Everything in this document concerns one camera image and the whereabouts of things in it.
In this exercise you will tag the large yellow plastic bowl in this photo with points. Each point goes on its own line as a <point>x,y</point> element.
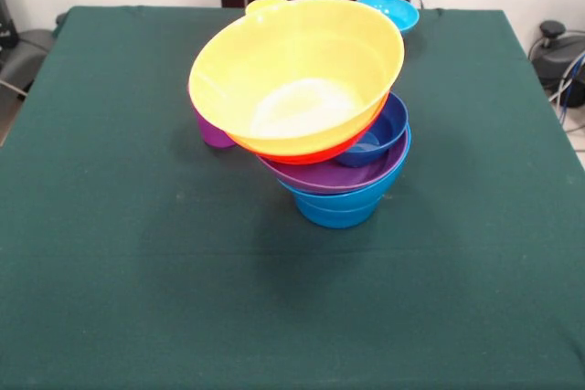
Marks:
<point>297,66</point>

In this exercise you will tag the small dark blue bowl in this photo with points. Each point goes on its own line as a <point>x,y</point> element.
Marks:
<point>388,127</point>

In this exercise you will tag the purple plastic cup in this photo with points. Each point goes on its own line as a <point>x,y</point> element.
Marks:
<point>210,134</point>

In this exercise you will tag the yellow plastic cup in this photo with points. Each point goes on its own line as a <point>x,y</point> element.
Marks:
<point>262,5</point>

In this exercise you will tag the large purple plastic bowl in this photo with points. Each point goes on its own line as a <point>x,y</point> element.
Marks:
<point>329,180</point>

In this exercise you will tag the medium light blue bowl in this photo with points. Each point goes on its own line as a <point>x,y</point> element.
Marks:
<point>388,189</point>

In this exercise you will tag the small cyan plastic bowl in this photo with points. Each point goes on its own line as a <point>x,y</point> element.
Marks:
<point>402,15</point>

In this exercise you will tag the dark green tablecloth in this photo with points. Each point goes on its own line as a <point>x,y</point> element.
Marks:
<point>292,294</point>

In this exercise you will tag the small light blue bowl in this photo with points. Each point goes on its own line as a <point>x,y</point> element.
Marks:
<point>338,218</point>

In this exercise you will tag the orange shallow plastic bowl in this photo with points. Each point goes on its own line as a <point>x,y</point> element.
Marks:
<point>338,154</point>

